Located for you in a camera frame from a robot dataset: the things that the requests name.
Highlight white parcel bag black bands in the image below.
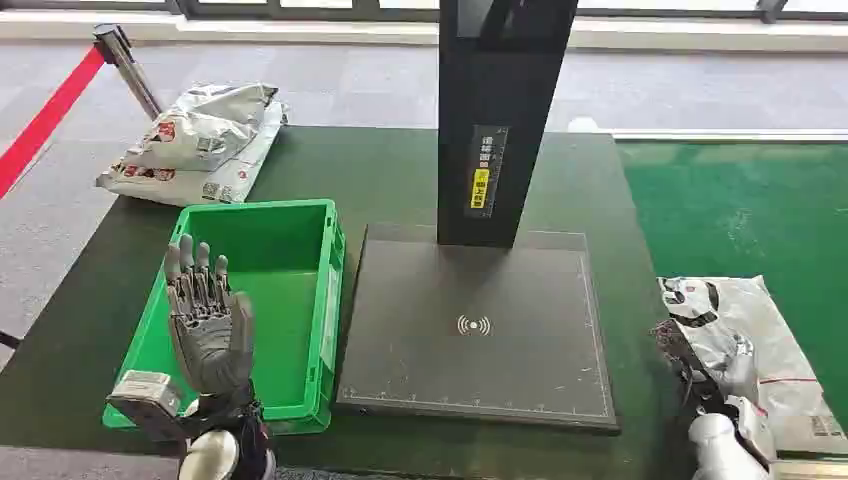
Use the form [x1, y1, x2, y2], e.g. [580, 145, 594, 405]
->
[655, 274, 848, 458]

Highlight green plastic crate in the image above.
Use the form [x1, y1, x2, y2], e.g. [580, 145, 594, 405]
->
[101, 198, 347, 437]

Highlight steel barrier post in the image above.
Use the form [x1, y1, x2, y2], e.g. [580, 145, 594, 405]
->
[92, 23, 164, 123]

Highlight red barrier belt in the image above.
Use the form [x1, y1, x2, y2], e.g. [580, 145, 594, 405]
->
[0, 44, 108, 200]

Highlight dark scanner base plate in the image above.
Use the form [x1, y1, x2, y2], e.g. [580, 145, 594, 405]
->
[334, 223, 622, 437]

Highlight black and yellow column label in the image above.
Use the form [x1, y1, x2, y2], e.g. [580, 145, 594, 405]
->
[462, 124, 510, 221]

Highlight crumpled white parcel bag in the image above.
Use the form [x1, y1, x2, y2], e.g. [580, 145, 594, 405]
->
[122, 82, 280, 174]

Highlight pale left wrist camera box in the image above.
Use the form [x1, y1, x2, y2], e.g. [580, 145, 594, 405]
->
[105, 369, 191, 444]

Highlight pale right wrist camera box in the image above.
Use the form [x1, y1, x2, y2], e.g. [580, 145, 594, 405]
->
[724, 395, 780, 466]

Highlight black scanner column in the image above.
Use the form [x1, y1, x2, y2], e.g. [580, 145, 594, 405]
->
[435, 0, 581, 251]

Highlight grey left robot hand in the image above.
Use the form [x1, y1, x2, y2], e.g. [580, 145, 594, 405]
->
[162, 233, 257, 399]

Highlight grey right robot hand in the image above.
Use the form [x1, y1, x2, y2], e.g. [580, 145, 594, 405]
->
[652, 317, 738, 416]

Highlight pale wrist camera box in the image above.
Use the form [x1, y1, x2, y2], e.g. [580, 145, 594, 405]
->
[105, 369, 191, 444]
[724, 395, 780, 466]

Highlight flat white parcel bag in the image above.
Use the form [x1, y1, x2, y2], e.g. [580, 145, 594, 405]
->
[95, 99, 290, 207]

